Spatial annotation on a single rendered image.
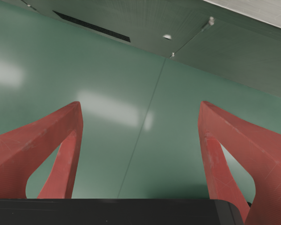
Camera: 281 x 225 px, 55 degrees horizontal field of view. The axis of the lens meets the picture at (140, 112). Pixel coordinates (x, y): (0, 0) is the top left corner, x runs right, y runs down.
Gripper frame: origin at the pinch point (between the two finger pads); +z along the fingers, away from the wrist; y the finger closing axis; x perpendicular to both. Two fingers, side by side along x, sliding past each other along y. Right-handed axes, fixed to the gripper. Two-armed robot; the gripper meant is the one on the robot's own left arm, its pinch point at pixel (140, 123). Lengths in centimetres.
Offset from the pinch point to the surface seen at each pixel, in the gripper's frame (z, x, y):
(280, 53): 32.4, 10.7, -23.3
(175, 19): 37.1, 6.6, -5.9
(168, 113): 85, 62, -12
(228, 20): 19.5, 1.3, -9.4
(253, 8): 17.2, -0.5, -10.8
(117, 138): 80, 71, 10
